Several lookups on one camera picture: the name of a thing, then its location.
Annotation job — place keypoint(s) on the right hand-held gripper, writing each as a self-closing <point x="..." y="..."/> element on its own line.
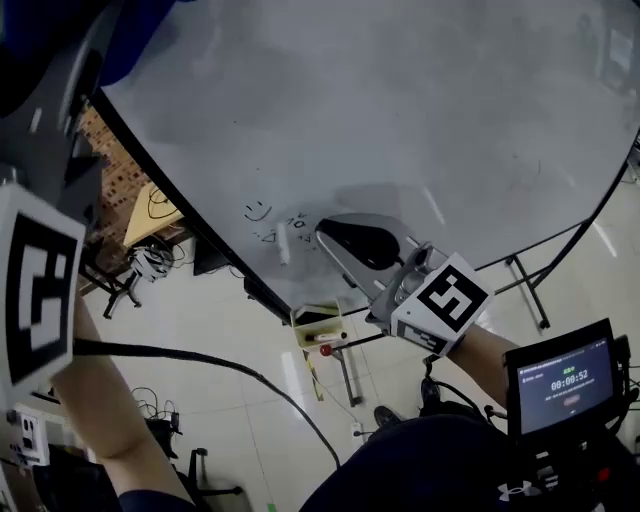
<point x="445" y="305"/>

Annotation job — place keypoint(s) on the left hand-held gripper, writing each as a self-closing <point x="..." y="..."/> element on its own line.
<point x="40" y="300"/>

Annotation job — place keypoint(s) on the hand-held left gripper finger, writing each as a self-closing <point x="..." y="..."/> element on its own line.
<point x="75" y="75"/>

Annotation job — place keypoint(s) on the blue cloth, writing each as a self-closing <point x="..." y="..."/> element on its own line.
<point x="135" y="40"/>

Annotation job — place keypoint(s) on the person's left forearm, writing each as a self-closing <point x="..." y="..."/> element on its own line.
<point x="100" y="400"/>

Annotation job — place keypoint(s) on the person's right forearm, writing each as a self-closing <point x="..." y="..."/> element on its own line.
<point x="487" y="360"/>

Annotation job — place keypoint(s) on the black television stand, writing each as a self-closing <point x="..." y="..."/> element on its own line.
<point x="117" y="292"/>

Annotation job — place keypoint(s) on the white marker pen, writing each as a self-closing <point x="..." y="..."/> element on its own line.
<point x="283" y="245"/>

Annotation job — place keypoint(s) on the cream holder with red knob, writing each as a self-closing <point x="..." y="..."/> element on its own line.
<point x="320" y="325"/>

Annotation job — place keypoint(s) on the marker pen with black cap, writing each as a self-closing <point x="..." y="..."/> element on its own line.
<point x="325" y="337"/>

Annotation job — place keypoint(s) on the white electrical box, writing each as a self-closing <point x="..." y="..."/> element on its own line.
<point x="30" y="435"/>

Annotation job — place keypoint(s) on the yellow-black floor tape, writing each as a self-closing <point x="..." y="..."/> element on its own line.
<point x="314" y="375"/>

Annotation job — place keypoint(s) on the yellow table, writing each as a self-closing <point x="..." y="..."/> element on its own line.
<point x="150" y="215"/>

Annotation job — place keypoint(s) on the person's black right shoe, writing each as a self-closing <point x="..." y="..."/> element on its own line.
<point x="430" y="390"/>

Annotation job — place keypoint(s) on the person's black shoe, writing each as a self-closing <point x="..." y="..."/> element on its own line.
<point x="430" y="390"/>
<point x="387" y="416"/>

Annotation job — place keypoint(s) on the person's black left shoe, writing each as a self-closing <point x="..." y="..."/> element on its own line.
<point x="387" y="416"/>

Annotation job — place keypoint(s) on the white shelving rack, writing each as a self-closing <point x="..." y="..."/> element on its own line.
<point x="30" y="480"/>

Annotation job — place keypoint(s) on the person's navy shirt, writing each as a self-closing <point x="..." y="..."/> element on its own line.
<point x="415" y="470"/>

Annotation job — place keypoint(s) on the black chest monitor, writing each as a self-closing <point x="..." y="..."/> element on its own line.
<point x="565" y="385"/>

